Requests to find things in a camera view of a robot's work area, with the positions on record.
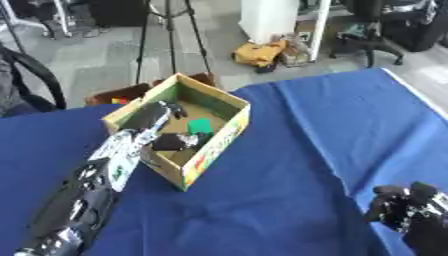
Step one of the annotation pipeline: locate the black chair with armrest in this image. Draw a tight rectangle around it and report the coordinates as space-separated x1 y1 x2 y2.
0 43 69 118

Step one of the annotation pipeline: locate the black office chair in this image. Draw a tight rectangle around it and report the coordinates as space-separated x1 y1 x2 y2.
327 0 441 69

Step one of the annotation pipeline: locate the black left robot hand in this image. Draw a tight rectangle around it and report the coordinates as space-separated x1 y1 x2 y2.
119 100 216 152

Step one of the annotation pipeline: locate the brown box with toys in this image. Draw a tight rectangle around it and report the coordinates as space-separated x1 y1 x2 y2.
84 72 219 107

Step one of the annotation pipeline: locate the white cabinet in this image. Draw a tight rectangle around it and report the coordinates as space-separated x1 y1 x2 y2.
236 0 333 63

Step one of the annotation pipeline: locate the green block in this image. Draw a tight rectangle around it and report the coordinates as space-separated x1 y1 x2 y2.
185 117 216 135

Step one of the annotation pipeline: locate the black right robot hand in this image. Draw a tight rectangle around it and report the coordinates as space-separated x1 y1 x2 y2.
364 181 448 256

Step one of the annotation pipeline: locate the black tripod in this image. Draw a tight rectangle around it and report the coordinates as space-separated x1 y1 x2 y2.
133 0 214 85

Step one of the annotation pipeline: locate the tan cardboard box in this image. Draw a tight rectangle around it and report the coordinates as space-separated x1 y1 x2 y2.
101 72 254 192

